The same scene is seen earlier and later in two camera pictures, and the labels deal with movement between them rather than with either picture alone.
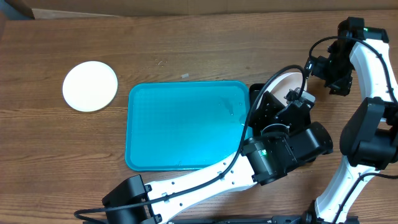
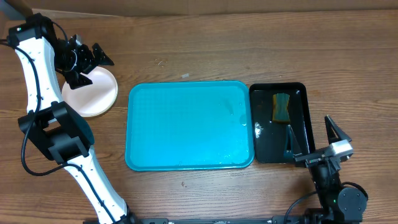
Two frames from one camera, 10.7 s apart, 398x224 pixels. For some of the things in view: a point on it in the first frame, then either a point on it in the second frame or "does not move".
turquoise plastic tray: [184, 126] does not move
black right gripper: [337, 82] -> [315, 158]
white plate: [280, 87] -> [95, 99]
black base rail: [286, 219] does not move
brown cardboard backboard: [41, 9] does not move
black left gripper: [270, 110] -> [104, 59]
